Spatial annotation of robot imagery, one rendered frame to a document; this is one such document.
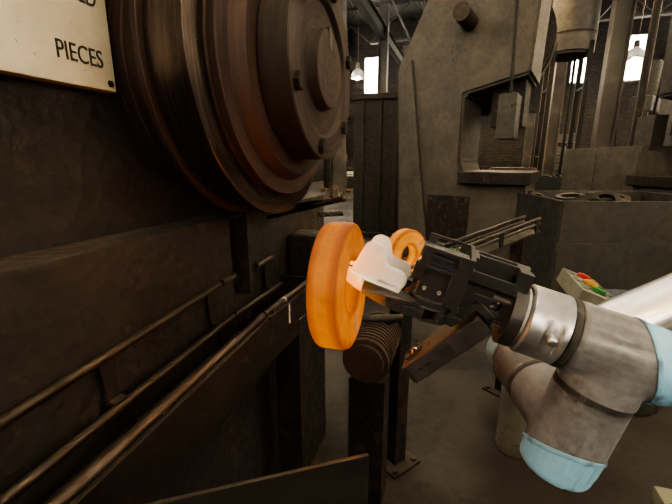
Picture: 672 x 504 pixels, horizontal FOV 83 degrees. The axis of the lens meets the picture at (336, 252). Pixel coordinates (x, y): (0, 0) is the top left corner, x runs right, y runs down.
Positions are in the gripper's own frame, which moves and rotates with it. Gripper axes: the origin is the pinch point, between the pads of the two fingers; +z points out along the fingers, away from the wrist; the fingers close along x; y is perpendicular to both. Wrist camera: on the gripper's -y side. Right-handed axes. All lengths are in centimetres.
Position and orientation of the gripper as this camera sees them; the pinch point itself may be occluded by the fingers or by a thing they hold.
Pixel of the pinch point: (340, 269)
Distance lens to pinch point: 46.0
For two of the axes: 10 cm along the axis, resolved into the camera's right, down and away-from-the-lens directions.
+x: -3.2, 2.4, -9.2
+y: 2.4, -9.2, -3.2
